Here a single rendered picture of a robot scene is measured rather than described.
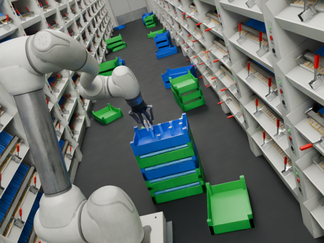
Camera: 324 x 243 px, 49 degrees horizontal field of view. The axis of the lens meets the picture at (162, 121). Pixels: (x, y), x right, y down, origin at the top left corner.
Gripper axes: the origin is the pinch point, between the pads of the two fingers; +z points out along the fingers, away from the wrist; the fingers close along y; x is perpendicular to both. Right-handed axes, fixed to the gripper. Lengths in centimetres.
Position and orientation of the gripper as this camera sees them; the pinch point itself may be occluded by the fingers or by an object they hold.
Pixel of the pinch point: (148, 125)
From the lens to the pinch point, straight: 192.0
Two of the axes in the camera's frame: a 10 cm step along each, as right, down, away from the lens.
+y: 9.5, -2.6, -1.6
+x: -0.9, -7.5, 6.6
